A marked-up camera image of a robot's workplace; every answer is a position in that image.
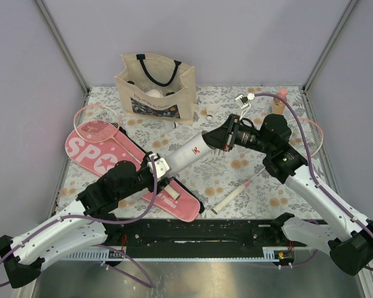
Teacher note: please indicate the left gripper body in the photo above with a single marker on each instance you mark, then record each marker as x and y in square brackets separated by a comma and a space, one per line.
[146, 176]

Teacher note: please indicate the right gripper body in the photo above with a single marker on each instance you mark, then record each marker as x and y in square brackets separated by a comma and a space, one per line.
[242, 136]

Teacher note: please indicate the white shuttlecock tube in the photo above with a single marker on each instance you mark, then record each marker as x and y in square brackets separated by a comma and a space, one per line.
[187, 154]

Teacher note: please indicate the shuttlecock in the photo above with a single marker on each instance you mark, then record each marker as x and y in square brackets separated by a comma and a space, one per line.
[168, 126]
[211, 111]

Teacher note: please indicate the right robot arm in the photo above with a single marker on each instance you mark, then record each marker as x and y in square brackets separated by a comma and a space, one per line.
[349, 238]

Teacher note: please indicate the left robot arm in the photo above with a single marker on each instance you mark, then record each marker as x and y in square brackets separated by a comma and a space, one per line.
[86, 221]

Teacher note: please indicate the left pink badminton racket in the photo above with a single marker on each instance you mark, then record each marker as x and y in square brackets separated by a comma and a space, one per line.
[96, 125]

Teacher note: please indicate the pink badminton racket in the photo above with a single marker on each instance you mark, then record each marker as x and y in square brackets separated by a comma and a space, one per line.
[314, 138]
[96, 125]

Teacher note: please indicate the right pink badminton racket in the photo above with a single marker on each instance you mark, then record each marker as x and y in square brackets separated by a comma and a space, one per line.
[314, 138]

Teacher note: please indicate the floral tablecloth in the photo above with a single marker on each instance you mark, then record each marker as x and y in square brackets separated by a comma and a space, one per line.
[217, 174]

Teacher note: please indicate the peach lotion bottle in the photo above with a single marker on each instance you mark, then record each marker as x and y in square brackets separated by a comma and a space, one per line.
[277, 105]

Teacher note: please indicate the shuttlecock by tote bag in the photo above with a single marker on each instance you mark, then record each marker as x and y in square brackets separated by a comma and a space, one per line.
[168, 126]

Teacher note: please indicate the pink racket cover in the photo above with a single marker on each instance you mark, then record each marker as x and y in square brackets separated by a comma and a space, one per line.
[121, 166]

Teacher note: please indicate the white item inside bag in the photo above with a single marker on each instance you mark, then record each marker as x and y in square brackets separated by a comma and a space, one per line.
[154, 93]

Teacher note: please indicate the beige canvas tote bag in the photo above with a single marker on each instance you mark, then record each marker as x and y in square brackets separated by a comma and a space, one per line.
[155, 86]

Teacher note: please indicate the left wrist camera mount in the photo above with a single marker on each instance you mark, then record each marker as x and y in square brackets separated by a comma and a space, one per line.
[158, 165]

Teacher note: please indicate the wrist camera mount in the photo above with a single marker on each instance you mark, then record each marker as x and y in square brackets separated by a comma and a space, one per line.
[244, 103]
[158, 165]

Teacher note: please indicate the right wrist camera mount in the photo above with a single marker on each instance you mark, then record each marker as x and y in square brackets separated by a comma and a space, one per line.
[244, 103]

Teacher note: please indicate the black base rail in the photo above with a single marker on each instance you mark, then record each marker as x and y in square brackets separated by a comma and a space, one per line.
[202, 239]

